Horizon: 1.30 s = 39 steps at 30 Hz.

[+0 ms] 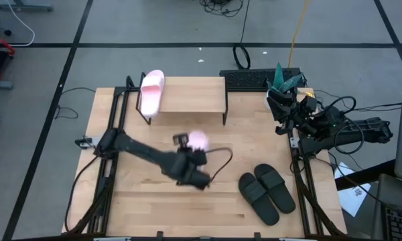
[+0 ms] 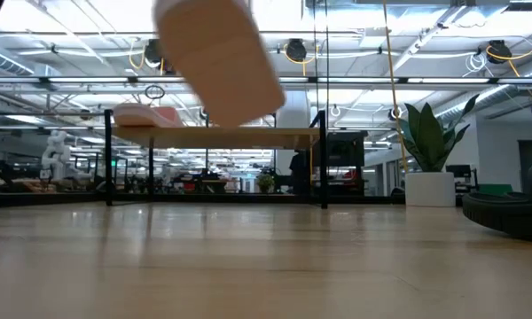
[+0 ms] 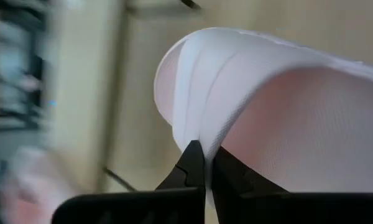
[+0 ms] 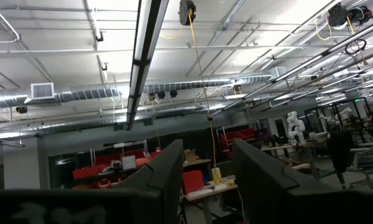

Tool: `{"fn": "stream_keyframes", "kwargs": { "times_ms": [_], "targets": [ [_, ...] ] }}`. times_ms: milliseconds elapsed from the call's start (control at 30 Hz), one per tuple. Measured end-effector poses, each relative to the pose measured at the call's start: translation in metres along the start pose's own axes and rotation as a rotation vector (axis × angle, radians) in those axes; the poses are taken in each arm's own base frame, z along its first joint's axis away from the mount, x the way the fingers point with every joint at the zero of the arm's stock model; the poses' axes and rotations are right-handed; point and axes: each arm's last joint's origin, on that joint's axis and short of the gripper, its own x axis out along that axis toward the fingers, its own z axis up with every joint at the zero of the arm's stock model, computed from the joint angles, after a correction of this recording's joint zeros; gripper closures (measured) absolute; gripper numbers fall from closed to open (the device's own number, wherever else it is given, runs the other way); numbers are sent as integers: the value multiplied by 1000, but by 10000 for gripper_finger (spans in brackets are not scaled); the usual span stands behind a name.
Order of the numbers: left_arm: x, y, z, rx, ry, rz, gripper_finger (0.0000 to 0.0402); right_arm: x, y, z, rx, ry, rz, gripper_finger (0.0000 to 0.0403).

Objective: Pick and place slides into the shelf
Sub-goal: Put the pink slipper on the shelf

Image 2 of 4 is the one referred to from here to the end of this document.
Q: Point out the white robot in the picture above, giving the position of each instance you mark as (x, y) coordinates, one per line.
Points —
(57, 155)

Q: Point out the small potted plant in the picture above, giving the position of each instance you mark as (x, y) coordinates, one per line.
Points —
(265, 182)

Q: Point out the white plant pot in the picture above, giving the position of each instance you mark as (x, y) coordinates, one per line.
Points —
(430, 190)

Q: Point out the person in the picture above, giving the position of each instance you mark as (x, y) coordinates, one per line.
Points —
(299, 173)

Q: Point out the green panel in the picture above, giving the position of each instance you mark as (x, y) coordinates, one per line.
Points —
(496, 189)

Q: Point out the black aluminium rig frame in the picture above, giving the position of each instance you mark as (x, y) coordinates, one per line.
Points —
(49, 200)

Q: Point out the wooden shelf with black legs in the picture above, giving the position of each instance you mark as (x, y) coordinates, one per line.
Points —
(213, 137)

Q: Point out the black computer monitor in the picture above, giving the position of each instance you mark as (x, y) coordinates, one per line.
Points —
(459, 170)

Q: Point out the green snake plant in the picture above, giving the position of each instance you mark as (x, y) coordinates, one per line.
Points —
(427, 137)

